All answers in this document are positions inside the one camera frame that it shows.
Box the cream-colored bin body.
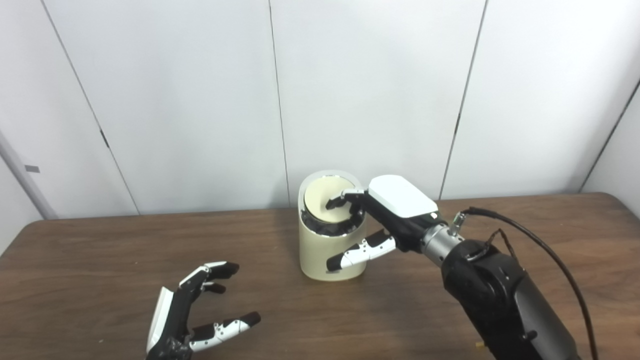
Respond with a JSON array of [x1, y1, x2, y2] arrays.
[[298, 170, 368, 282]]

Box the black bin liner bag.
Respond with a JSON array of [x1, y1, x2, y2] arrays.
[[301, 210, 366, 237]]

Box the cream round bin lid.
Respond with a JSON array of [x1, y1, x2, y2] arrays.
[[303, 176, 358, 224]]

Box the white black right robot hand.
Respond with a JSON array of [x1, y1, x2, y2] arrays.
[[326, 175, 448, 273]]

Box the grey wall corner post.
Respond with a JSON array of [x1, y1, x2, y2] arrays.
[[0, 130, 58, 221]]

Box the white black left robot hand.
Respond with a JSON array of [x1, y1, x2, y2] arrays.
[[146, 261, 262, 360]]

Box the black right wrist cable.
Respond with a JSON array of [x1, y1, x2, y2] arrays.
[[447, 206, 600, 360]]

